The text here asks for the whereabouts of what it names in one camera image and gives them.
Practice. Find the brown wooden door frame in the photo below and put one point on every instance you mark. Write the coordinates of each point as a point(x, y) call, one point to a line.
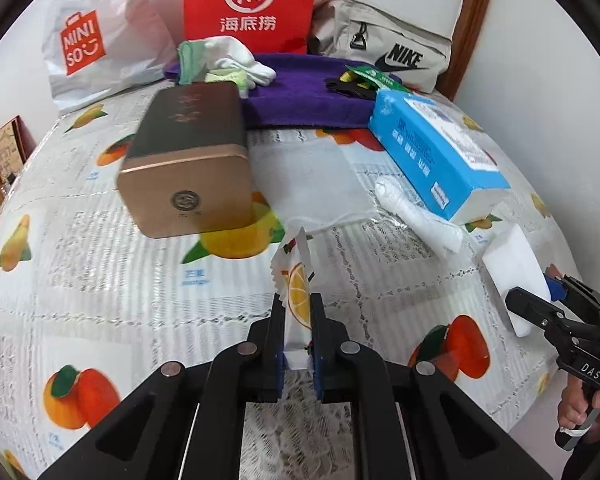
point(465, 36)

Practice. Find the white mesh cloth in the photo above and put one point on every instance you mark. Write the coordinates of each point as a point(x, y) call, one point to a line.
point(309, 185)

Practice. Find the white glove with green cuff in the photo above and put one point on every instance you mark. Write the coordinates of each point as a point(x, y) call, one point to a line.
point(222, 59)

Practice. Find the white Miniso plastic bag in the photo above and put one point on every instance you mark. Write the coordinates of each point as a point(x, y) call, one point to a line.
point(93, 49)

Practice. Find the lemon print wet wipe packet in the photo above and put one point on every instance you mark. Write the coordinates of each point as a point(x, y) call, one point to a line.
point(292, 272)

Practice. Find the white sponge block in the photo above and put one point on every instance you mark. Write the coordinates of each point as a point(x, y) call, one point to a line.
point(511, 262)

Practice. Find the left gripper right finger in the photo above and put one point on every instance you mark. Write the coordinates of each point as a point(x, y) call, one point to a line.
point(348, 372)

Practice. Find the blue tissue pack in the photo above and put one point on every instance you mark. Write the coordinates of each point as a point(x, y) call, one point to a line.
point(453, 175)

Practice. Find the dark green wipe packet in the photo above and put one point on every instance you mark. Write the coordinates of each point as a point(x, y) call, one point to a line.
point(380, 79)

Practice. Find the beige Nike bag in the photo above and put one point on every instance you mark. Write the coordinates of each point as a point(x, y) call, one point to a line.
point(358, 31)

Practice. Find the green gold tin box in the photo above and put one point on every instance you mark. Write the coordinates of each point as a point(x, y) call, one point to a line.
point(187, 169)

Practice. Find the yellow black sock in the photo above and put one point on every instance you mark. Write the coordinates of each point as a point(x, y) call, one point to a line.
point(352, 85)

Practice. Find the patterned book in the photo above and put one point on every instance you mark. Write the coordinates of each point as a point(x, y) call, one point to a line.
point(14, 150)

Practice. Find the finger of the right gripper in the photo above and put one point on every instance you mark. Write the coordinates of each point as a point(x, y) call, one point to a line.
point(527, 310)
point(570, 291)

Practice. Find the person's right hand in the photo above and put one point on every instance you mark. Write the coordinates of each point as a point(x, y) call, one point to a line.
point(573, 408)

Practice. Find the red Haidilao paper bag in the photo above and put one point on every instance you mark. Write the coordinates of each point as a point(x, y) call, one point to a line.
point(263, 26)

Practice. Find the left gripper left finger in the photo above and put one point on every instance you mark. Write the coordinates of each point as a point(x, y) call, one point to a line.
point(249, 372)

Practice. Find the purple towel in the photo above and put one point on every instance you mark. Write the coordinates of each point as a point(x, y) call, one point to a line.
point(296, 98)

